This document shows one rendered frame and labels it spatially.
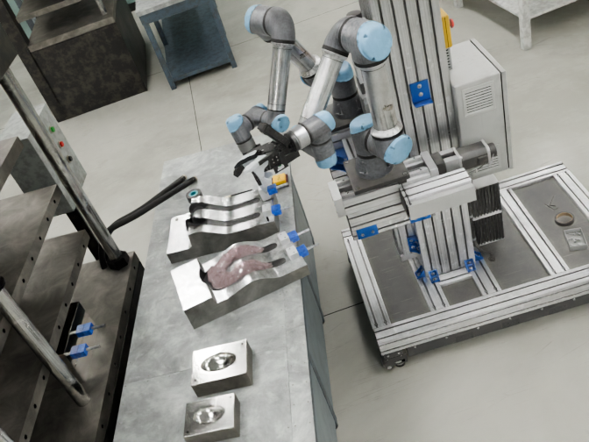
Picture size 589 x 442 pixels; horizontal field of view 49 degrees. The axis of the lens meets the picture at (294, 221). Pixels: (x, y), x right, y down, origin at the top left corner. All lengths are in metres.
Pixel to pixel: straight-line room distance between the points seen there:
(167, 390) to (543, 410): 1.57
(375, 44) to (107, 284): 1.61
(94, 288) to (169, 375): 0.74
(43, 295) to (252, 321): 0.83
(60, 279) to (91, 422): 0.59
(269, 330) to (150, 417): 0.51
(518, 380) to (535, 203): 0.98
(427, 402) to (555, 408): 0.53
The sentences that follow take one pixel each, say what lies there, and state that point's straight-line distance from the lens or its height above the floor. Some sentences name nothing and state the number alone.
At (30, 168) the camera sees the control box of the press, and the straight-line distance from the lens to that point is 2.95.
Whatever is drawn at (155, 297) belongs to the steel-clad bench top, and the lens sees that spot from 2.78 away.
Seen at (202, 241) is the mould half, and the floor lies 0.88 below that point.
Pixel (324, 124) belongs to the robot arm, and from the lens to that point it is 2.14.
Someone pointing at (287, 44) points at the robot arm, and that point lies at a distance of 2.61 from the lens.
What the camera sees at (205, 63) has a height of 0.11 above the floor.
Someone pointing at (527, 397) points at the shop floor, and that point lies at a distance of 3.04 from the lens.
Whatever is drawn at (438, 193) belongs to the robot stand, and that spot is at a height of 0.95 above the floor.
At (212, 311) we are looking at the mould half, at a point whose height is 0.84.
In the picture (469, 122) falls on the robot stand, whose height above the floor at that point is 1.06.
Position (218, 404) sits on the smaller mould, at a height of 0.86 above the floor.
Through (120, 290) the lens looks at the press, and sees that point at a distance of 2.94.
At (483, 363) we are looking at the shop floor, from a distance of 3.15.
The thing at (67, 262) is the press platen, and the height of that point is 1.04.
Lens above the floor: 2.53
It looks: 38 degrees down
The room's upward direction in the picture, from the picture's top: 20 degrees counter-clockwise
